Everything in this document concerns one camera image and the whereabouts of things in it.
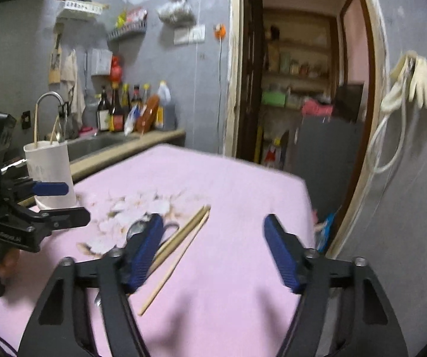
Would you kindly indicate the wooden door frame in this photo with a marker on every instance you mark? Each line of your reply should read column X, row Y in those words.
column 369, row 81

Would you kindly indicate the slim dark bottle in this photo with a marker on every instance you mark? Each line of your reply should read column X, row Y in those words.
column 125, row 96

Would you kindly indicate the white wall socket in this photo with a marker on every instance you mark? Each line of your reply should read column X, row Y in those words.
column 189, row 35

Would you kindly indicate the black wall outlet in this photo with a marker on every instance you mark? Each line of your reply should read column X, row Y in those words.
column 26, row 119

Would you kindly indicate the black monitor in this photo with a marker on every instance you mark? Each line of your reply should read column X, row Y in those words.
column 349, row 102

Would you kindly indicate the white blue packet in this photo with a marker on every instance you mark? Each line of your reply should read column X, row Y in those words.
column 131, row 122

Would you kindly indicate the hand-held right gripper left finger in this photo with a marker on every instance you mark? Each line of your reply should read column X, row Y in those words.
column 144, row 253

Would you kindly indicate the red snack packet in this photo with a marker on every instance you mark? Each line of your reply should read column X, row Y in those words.
column 137, row 15

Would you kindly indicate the white basket shelf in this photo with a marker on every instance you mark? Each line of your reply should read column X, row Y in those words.
column 81, row 6

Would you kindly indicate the red cloth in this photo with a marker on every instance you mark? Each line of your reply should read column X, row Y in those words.
column 317, row 108

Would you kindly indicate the dark bottle red label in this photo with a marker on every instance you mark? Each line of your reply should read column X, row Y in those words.
column 136, row 98

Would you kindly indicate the metal faucet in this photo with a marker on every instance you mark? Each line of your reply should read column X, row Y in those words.
column 49, row 95

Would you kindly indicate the clear bottle yellow cap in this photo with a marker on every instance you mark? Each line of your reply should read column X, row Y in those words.
column 145, row 93

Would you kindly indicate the dark bottle white label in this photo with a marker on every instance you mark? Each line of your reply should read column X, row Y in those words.
column 103, row 115

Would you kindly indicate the cream rubber glove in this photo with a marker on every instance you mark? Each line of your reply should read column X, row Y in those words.
column 399, row 68
column 421, row 81

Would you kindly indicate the yellow green snack packet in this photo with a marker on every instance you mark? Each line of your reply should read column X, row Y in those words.
column 122, row 18

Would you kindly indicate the small metal spoon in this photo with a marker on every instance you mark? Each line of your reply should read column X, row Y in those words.
column 137, row 228

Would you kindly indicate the grey wall rack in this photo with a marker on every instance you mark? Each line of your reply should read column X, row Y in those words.
column 126, row 31

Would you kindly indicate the blue bag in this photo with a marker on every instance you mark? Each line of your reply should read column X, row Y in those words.
column 325, row 232

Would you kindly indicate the hanging metal tool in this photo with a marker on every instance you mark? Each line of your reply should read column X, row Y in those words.
column 85, row 74

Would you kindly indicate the wooden shelf unit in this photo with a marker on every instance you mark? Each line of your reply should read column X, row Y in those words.
column 252, row 63

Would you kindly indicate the beige kitchen counter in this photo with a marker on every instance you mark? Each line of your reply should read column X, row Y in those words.
column 154, row 139

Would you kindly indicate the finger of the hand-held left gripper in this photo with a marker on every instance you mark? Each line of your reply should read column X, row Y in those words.
column 51, row 188
column 68, row 217

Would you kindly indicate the pink scouring pad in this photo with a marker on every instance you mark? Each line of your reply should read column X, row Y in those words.
column 86, row 130

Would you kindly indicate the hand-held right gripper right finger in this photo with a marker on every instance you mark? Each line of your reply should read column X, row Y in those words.
column 282, row 253

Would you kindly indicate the pink floral tablecloth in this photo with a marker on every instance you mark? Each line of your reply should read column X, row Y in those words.
column 217, row 193

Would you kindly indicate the grey cabinet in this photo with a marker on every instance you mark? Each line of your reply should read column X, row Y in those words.
column 325, row 163

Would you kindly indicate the steel sink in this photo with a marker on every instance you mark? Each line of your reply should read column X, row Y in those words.
column 98, row 147

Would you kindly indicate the red plastic bag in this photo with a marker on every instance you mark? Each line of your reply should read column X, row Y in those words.
column 115, row 68

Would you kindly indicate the green canister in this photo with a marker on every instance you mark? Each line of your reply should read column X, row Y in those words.
column 285, row 62

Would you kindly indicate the orange spice packet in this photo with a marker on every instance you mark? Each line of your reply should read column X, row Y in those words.
column 148, row 115

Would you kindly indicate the beige hanging towel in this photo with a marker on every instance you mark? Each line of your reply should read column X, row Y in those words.
column 72, row 78

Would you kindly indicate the white utensil holder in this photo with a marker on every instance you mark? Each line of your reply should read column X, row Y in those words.
column 49, row 167

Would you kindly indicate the green box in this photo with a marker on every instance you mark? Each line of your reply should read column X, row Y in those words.
column 273, row 98

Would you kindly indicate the large oil jug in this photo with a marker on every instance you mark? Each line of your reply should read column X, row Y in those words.
column 167, row 108

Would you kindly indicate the wooden cutting board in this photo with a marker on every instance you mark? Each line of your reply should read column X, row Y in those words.
column 55, row 63

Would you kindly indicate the white box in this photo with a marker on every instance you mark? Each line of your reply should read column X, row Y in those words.
column 100, row 62

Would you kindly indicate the clear hanging plastic bag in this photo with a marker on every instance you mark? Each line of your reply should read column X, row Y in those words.
column 176, row 9

